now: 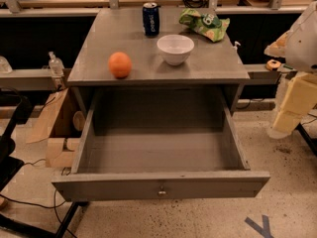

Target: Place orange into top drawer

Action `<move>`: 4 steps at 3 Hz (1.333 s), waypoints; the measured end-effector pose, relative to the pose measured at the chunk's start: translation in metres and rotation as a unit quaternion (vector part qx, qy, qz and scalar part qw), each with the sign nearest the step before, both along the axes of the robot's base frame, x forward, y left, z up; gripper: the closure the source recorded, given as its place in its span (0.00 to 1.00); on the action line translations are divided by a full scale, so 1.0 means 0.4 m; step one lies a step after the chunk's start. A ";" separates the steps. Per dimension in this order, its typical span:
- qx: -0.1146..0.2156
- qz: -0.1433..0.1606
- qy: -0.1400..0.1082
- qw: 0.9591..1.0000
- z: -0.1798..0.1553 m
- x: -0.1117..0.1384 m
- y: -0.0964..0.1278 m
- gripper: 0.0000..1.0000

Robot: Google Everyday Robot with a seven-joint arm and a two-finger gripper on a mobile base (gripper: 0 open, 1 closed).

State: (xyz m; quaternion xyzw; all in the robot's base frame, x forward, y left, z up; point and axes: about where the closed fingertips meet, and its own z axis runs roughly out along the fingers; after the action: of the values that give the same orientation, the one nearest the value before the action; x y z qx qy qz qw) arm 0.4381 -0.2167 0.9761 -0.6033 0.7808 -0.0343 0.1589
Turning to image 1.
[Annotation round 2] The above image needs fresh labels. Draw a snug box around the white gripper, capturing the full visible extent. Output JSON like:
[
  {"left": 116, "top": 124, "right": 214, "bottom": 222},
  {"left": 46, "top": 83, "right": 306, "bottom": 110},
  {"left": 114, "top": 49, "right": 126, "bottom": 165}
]
[{"left": 264, "top": 2, "right": 317, "bottom": 139}]

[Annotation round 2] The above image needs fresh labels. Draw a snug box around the orange fruit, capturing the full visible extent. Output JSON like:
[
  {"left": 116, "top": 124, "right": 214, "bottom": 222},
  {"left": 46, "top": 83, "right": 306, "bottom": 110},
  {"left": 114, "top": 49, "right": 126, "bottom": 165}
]
[{"left": 108, "top": 52, "right": 132, "bottom": 78}]

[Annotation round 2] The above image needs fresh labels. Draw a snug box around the brass drawer knob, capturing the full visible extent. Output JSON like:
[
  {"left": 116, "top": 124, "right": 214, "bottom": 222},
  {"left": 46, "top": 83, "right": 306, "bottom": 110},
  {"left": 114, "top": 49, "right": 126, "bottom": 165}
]
[{"left": 158, "top": 186, "right": 167, "bottom": 197}]

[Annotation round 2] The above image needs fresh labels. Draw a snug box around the grey open top drawer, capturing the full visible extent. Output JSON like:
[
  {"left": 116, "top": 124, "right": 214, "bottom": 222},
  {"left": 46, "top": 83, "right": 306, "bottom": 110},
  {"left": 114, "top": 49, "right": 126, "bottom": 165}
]
[{"left": 53, "top": 87, "right": 269, "bottom": 201}]

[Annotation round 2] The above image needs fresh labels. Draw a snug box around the small white pump bottle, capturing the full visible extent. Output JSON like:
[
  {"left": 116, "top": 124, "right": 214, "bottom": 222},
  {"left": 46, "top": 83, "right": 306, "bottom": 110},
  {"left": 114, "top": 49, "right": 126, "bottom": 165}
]
[{"left": 233, "top": 41, "right": 241, "bottom": 52}]

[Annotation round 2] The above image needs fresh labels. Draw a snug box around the grey wooden cabinet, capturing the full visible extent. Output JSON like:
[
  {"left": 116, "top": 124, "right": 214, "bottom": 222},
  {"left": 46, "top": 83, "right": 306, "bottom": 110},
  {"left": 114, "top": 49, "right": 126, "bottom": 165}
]
[{"left": 67, "top": 7, "right": 249, "bottom": 108}]

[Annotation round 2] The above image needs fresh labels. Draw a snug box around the green chip bag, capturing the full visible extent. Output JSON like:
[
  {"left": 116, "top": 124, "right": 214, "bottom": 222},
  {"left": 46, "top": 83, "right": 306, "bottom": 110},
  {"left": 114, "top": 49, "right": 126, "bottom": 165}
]
[{"left": 179, "top": 8, "right": 230, "bottom": 43}]

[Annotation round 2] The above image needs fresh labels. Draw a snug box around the white ceramic bowl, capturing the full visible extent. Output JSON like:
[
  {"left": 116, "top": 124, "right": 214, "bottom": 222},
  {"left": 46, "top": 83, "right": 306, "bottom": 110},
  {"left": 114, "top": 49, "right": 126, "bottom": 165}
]
[{"left": 157, "top": 35, "right": 194, "bottom": 65}]

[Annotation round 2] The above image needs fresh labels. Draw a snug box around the blue Pepsi can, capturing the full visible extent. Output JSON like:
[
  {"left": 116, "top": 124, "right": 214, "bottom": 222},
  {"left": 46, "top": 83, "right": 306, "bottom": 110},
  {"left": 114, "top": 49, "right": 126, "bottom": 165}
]
[{"left": 143, "top": 2, "right": 159, "bottom": 37}]

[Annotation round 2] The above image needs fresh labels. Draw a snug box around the clear plastic bottle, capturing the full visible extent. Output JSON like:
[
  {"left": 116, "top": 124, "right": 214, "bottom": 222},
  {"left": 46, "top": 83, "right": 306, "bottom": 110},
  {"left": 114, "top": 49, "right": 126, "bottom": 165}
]
[{"left": 49, "top": 52, "right": 64, "bottom": 76}]

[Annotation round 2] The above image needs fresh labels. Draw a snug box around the open cardboard box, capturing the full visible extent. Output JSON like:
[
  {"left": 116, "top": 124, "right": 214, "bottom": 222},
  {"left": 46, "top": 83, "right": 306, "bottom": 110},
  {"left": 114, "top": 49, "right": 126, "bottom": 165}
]
[{"left": 27, "top": 88, "right": 85, "bottom": 168}]

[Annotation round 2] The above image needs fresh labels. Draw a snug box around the black floor cable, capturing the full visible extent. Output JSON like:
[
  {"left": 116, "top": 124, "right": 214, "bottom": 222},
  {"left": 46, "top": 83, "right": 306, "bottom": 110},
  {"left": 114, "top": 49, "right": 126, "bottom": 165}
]
[{"left": 0, "top": 158, "right": 79, "bottom": 238}]

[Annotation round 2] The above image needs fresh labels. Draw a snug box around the black chair frame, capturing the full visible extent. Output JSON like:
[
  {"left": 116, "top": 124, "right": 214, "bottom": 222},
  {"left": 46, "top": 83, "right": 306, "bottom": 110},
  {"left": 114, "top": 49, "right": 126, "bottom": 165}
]
[{"left": 0, "top": 86, "right": 85, "bottom": 238}]

